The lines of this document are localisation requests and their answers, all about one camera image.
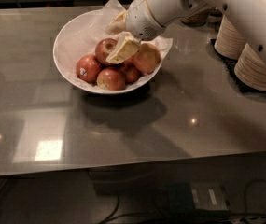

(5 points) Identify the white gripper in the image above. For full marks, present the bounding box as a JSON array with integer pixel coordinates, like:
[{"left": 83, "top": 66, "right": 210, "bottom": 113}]
[{"left": 105, "top": 0, "right": 165, "bottom": 64}]

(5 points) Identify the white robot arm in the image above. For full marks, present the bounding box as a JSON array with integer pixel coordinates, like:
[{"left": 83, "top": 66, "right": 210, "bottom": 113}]
[{"left": 106, "top": 0, "right": 266, "bottom": 63}]

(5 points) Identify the top centre red apple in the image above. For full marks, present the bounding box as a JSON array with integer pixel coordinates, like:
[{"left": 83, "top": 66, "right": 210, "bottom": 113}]
[{"left": 95, "top": 38, "right": 117, "bottom": 65}]

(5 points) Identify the right yellow-red apple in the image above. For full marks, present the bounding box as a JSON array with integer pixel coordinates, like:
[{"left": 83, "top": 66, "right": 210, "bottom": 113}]
[{"left": 133, "top": 43, "right": 161, "bottom": 74}]

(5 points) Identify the middle small red apple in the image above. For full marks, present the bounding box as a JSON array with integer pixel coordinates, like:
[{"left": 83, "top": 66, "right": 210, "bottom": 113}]
[{"left": 120, "top": 58, "right": 141, "bottom": 83}]

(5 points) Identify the white bowl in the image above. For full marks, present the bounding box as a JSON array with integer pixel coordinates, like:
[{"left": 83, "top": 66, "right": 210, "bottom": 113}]
[{"left": 52, "top": 9, "right": 163, "bottom": 96}]

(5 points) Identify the front red apple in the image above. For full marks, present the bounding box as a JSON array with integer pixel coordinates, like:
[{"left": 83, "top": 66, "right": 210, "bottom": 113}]
[{"left": 96, "top": 67, "right": 126, "bottom": 91}]

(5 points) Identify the left red apple with sticker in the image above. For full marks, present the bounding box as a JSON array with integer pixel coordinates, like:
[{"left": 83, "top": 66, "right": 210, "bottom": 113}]
[{"left": 76, "top": 54, "right": 102, "bottom": 83}]

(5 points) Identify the glass jar with grains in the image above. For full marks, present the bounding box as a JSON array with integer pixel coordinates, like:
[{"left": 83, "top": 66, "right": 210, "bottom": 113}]
[{"left": 181, "top": 7, "right": 213, "bottom": 27}]

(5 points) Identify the rear stack of paper plates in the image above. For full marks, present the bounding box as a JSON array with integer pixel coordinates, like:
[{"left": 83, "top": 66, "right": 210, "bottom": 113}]
[{"left": 215, "top": 16, "right": 246, "bottom": 60}]

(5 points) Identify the stack of paper plates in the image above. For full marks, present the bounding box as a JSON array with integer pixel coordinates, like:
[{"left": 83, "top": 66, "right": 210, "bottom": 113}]
[
  {"left": 215, "top": 16, "right": 246, "bottom": 60},
  {"left": 234, "top": 43, "right": 266, "bottom": 91}
]

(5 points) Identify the black tray mat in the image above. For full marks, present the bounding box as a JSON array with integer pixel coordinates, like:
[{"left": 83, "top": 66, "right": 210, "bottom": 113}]
[{"left": 210, "top": 39, "right": 266, "bottom": 93}]

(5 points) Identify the front stack of paper plates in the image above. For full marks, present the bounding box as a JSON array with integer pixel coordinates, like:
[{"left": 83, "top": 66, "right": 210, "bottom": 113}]
[{"left": 234, "top": 43, "right": 266, "bottom": 91}]

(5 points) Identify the dark box under table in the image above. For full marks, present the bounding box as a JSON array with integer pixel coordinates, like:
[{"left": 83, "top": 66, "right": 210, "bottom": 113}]
[{"left": 167, "top": 182, "right": 231, "bottom": 215}]

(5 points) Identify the black cable on floor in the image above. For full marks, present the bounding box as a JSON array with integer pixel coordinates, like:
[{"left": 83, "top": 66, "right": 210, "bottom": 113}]
[{"left": 85, "top": 168, "right": 266, "bottom": 224}]

